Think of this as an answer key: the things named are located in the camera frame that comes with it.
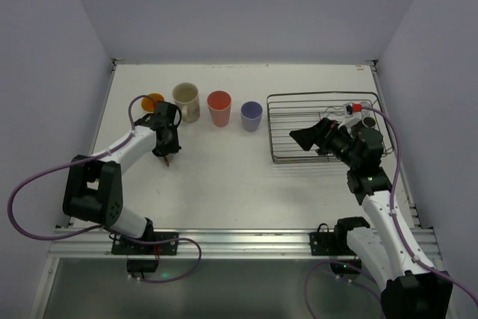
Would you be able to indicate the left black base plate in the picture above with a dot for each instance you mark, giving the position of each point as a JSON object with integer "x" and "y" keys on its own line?
{"x": 158, "y": 243}

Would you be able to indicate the pink plastic cup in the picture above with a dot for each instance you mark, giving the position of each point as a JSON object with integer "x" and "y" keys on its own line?
{"x": 219, "y": 104}

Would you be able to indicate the left controller box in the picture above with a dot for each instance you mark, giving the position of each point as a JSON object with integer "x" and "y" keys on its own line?
{"x": 141, "y": 267}

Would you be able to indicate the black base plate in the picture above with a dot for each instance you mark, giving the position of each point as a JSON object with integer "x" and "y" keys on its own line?
{"x": 331, "y": 242}
{"x": 158, "y": 243}

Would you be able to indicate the white floral mug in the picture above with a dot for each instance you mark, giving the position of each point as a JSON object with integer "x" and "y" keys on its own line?
{"x": 149, "y": 103}

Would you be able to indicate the clear glass cup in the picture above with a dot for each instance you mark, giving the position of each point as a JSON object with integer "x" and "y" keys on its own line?
{"x": 366, "y": 104}

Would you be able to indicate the controller box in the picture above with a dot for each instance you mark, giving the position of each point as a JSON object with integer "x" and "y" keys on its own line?
{"x": 348, "y": 270}
{"x": 141, "y": 267}

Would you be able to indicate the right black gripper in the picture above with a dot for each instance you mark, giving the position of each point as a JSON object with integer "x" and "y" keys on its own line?
{"x": 322, "y": 135}

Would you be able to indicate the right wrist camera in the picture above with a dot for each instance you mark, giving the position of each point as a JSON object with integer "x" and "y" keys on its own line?
{"x": 352, "y": 115}

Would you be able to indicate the aluminium mounting rail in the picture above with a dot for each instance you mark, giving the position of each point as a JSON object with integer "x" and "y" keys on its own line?
{"x": 215, "y": 244}

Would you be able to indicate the beige patterned mug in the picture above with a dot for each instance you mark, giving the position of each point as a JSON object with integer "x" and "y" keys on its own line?
{"x": 186, "y": 97}

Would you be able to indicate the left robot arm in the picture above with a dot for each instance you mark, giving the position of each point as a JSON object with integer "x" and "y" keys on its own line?
{"x": 94, "y": 190}

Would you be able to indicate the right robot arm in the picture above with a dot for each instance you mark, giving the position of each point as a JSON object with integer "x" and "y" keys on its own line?
{"x": 410, "y": 286}

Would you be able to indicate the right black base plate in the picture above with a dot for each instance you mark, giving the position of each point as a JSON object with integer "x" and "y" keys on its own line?
{"x": 331, "y": 242}

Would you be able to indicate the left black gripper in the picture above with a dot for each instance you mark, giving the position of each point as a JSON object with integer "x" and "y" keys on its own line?
{"x": 166, "y": 149}

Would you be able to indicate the right controller box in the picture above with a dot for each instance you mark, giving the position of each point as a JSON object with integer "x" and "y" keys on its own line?
{"x": 348, "y": 270}

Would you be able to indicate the lavender plastic cup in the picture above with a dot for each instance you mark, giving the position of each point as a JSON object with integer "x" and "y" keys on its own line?
{"x": 251, "y": 115}

